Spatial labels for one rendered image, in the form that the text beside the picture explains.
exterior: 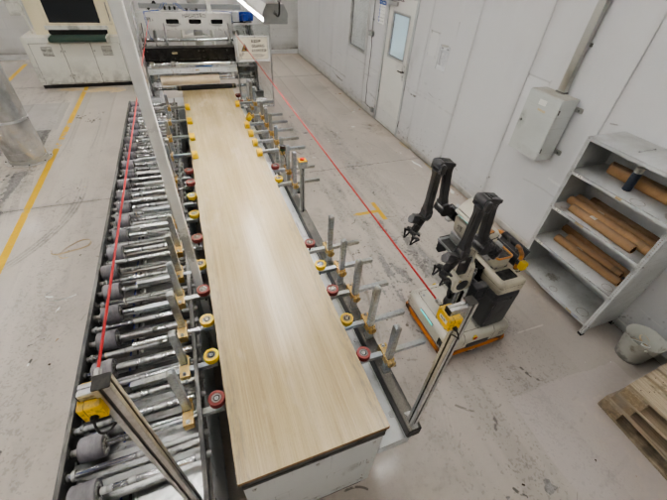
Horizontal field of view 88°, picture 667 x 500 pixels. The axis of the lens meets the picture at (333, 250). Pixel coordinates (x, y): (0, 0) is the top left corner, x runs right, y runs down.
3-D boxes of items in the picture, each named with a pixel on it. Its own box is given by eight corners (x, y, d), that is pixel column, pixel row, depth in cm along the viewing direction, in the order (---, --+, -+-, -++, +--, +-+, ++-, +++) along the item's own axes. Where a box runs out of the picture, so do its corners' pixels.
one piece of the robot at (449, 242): (449, 248, 267) (457, 226, 252) (470, 272, 248) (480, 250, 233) (431, 252, 262) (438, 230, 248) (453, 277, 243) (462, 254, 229)
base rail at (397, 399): (250, 108, 541) (249, 101, 534) (419, 433, 188) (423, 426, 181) (245, 108, 539) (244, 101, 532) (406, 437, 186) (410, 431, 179)
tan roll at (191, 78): (254, 79, 533) (253, 70, 525) (255, 82, 524) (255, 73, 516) (154, 84, 491) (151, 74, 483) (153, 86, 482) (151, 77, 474)
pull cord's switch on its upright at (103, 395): (201, 482, 159) (113, 349, 86) (203, 520, 149) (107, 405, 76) (183, 489, 156) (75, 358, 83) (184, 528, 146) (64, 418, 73)
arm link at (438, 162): (460, 159, 214) (451, 152, 221) (440, 165, 212) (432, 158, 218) (450, 214, 245) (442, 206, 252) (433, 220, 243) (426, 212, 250)
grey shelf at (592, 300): (542, 262, 395) (624, 131, 293) (613, 323, 333) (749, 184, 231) (511, 271, 382) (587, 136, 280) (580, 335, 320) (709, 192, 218)
